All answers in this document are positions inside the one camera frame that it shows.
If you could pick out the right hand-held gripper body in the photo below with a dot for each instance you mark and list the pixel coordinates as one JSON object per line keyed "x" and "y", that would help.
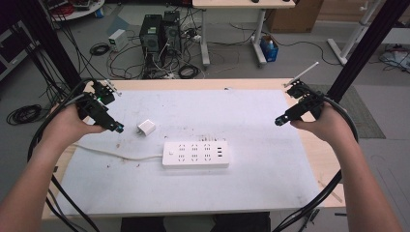
{"x": 306, "y": 104}

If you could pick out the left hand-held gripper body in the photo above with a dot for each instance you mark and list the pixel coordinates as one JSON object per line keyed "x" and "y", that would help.
{"x": 95, "y": 108}

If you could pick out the white charger adapter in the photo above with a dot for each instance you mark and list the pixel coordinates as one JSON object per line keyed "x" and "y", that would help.
{"x": 147, "y": 127}

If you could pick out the white power strip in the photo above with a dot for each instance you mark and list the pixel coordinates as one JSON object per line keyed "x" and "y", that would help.
{"x": 195, "y": 154}

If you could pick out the person's right hand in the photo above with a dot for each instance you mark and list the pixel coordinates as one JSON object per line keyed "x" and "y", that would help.
{"x": 332, "y": 125}

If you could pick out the person's left hand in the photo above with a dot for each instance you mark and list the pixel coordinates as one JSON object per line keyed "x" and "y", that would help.
{"x": 66, "y": 127}

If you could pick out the white rod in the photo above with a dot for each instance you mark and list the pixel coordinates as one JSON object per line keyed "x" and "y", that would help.
{"x": 301, "y": 74}

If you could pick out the white box device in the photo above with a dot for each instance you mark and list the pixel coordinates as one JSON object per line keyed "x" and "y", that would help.
{"x": 117, "y": 39}

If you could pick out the blue box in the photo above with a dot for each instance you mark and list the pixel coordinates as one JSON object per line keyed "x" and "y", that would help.
{"x": 269, "y": 49}

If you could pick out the grey floor rug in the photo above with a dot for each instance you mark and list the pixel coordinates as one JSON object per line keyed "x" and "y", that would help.
{"x": 364, "y": 112}

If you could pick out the black computer tower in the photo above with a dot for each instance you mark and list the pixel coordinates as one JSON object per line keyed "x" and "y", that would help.
{"x": 151, "y": 37}
{"x": 171, "y": 30}

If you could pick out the white stand legs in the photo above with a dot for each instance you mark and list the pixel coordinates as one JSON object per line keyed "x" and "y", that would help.
{"x": 351, "y": 38}

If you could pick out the cardboard box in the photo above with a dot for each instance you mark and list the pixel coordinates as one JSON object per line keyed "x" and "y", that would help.
{"x": 295, "y": 16}

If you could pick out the round white table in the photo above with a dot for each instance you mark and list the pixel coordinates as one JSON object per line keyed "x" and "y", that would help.
{"x": 80, "y": 9}

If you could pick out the white table mat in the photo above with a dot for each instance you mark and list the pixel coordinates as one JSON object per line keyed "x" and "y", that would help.
{"x": 209, "y": 116}

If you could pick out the white desk with legs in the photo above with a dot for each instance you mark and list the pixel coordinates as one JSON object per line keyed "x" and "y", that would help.
{"x": 241, "y": 4}

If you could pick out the black frame post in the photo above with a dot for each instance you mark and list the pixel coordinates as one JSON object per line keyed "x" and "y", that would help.
{"x": 364, "y": 48}
{"x": 48, "y": 38}

